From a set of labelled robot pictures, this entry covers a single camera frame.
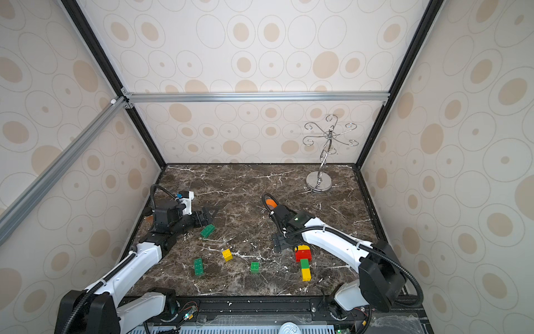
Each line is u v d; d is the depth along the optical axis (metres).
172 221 0.65
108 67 0.81
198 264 0.83
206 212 0.75
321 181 1.09
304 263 0.82
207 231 0.92
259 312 0.74
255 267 0.81
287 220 0.64
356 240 0.47
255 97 0.91
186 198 0.75
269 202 1.00
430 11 0.69
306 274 0.80
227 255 0.83
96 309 0.39
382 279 0.42
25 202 0.54
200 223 0.73
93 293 0.41
